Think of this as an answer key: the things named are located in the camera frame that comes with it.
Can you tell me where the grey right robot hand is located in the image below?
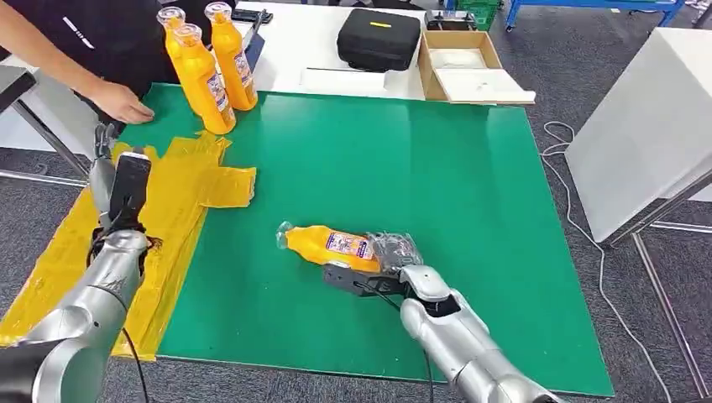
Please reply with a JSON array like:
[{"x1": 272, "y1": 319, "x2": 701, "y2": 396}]
[{"x1": 365, "y1": 231, "x2": 425, "y2": 275}]

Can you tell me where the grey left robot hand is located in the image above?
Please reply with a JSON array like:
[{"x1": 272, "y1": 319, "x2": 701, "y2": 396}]
[{"x1": 87, "y1": 122, "x2": 121, "y2": 218}]

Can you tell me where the orange drink bottle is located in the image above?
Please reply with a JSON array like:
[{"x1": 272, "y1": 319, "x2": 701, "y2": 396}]
[
  {"x1": 275, "y1": 221, "x2": 385, "y2": 275},
  {"x1": 172, "y1": 23, "x2": 238, "y2": 136},
  {"x1": 204, "y1": 1, "x2": 259, "y2": 113},
  {"x1": 157, "y1": 6, "x2": 202, "y2": 115}
]

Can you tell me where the yellow sheet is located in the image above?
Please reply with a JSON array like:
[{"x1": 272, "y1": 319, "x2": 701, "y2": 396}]
[{"x1": 0, "y1": 130, "x2": 258, "y2": 363}]

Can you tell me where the green table mat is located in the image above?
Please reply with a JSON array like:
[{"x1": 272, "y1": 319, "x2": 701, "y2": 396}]
[{"x1": 119, "y1": 83, "x2": 615, "y2": 399}]

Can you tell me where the white cabinet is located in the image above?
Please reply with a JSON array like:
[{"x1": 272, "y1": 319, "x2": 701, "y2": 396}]
[{"x1": 0, "y1": 52, "x2": 104, "y2": 162}]

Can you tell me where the person's hand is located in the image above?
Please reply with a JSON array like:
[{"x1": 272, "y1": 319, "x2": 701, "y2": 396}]
[{"x1": 87, "y1": 79, "x2": 156, "y2": 125}]

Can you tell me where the grey metal table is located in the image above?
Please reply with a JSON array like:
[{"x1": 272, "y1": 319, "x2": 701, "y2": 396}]
[{"x1": 0, "y1": 65, "x2": 92, "y2": 187}]

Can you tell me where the person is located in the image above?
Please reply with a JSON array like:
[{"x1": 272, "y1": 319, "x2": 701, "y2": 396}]
[{"x1": 0, "y1": 0, "x2": 235, "y2": 126}]

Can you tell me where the white flat board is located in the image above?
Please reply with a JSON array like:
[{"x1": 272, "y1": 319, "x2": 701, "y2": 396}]
[{"x1": 433, "y1": 67, "x2": 537, "y2": 106}]

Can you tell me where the cardboard box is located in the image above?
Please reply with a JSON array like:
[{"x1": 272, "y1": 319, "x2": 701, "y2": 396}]
[{"x1": 416, "y1": 30, "x2": 505, "y2": 105}]

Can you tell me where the tablet with dark blue cover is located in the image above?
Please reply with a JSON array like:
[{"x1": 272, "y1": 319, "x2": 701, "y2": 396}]
[{"x1": 243, "y1": 11, "x2": 267, "y2": 72}]

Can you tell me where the white foam pad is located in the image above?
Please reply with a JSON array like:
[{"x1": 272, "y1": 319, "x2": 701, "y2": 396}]
[{"x1": 429, "y1": 49, "x2": 490, "y2": 71}]

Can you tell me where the black carrying case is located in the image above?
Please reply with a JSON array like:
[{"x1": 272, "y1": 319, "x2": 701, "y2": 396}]
[{"x1": 336, "y1": 8, "x2": 422, "y2": 73}]

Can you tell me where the black phone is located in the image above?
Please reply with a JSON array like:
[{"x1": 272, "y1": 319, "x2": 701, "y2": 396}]
[{"x1": 230, "y1": 8, "x2": 275, "y2": 24}]

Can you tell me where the green crate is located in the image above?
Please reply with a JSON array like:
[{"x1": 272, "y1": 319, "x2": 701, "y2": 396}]
[{"x1": 454, "y1": 0, "x2": 502, "y2": 32}]

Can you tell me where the white side table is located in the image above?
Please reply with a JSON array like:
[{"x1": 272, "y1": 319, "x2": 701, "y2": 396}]
[{"x1": 564, "y1": 28, "x2": 712, "y2": 401}]

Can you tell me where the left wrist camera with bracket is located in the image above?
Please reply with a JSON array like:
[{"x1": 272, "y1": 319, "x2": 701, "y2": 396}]
[{"x1": 107, "y1": 151, "x2": 153, "y2": 230}]

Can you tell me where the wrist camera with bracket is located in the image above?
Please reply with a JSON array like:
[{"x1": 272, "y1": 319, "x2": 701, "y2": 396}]
[
  {"x1": 321, "y1": 263, "x2": 410, "y2": 300},
  {"x1": 107, "y1": 151, "x2": 153, "y2": 230}
]

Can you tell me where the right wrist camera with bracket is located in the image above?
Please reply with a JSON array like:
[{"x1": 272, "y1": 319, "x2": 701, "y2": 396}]
[{"x1": 321, "y1": 263, "x2": 410, "y2": 300}]

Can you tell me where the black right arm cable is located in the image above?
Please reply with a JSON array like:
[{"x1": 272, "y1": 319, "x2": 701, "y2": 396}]
[{"x1": 355, "y1": 283, "x2": 435, "y2": 403}]

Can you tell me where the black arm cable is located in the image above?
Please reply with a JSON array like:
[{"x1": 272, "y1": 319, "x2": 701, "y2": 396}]
[
  {"x1": 86, "y1": 225, "x2": 164, "y2": 403},
  {"x1": 355, "y1": 283, "x2": 435, "y2": 403}
]

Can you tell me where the white floor cable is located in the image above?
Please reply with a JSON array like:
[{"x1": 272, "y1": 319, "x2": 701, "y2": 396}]
[{"x1": 538, "y1": 121, "x2": 674, "y2": 403}]

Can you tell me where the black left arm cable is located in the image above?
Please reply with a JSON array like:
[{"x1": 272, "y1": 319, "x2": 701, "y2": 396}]
[{"x1": 86, "y1": 225, "x2": 164, "y2": 403}]

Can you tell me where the blue metal table frame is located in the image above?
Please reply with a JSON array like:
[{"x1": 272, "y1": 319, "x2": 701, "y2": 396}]
[{"x1": 503, "y1": 0, "x2": 688, "y2": 30}]

